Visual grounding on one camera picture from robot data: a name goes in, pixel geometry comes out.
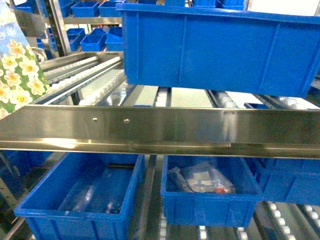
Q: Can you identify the blue bin left lower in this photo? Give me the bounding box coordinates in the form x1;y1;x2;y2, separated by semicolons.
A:
14;152;145;240

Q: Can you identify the steel rack front rail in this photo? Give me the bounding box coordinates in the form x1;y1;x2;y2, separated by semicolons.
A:
0;105;320;159

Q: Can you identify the blue bin with plastic bags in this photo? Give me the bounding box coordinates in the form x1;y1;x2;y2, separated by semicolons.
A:
160;155;263;227

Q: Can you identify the large blue plastic bin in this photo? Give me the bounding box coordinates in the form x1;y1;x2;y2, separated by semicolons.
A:
116;3;320;98

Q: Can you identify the white roller conveyor track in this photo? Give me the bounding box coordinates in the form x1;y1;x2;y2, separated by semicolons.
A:
33;55;127;106

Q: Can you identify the flower gift bag with handle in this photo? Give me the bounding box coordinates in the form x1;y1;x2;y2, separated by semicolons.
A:
0;0;51;119

